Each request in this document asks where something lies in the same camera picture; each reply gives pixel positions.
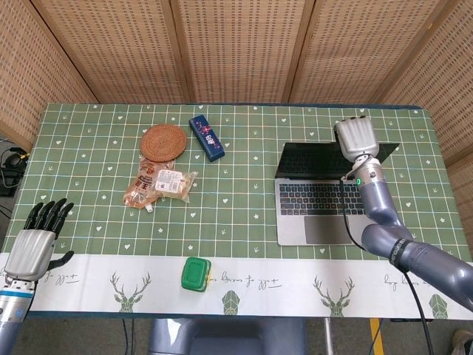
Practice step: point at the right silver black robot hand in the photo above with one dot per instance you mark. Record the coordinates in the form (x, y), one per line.
(356, 138)

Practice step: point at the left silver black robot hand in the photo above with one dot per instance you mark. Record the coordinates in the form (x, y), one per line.
(29, 251)

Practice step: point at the grey laptop computer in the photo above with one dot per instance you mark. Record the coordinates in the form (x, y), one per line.
(314, 233)

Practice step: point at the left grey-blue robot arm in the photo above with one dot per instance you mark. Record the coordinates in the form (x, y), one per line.
(11, 314)

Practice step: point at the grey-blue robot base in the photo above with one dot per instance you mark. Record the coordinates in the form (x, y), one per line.
(221, 338)

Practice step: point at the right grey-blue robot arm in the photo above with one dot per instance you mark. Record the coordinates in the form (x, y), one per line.
(380, 207)

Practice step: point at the woven bamboo screen panel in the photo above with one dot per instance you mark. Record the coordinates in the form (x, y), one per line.
(118, 48)
(369, 51)
(244, 48)
(29, 74)
(454, 92)

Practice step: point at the orange spouted drink pouch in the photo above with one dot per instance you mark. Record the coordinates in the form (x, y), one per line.
(142, 181)

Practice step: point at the green checked tablecloth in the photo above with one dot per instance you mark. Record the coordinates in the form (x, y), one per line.
(240, 203)

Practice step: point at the dark blue rectangular box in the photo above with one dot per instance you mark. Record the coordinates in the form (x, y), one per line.
(207, 138)

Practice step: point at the bread in clear plastic bag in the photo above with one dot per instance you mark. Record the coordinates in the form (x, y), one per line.
(173, 185)

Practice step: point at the green container with yellow lid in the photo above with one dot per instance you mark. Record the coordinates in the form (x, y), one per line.
(194, 273)

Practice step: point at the round woven rattan coaster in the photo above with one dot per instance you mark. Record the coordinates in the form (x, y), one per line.
(162, 142)

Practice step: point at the white table leg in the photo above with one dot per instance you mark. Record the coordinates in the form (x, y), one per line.
(326, 336)

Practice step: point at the grey white shoe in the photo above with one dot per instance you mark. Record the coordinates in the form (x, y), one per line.
(463, 342)

